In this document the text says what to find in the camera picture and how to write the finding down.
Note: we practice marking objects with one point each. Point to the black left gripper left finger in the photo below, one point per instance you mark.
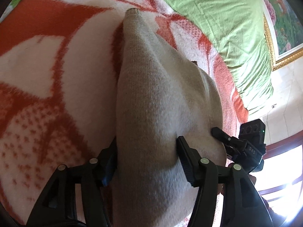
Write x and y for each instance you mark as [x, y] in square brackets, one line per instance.
[108, 162]

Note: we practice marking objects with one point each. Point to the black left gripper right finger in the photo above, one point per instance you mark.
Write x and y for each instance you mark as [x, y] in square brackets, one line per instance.
[190, 161]

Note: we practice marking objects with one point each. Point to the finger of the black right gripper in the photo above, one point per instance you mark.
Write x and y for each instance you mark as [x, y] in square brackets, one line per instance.
[220, 135]

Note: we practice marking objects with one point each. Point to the beige knit sweater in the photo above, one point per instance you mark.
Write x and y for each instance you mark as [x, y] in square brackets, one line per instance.
[161, 95]

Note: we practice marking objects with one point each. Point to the red framed window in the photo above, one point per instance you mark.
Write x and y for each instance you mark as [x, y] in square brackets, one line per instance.
[280, 181]

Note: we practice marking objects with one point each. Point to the light green bed sheet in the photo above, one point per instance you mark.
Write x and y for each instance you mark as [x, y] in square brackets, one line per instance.
[235, 28]

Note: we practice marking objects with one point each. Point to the gold framed landscape painting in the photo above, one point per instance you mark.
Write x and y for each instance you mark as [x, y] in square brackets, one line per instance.
[283, 32]

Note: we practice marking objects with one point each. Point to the orange white floral blanket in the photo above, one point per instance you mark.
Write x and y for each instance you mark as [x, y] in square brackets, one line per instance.
[60, 63]

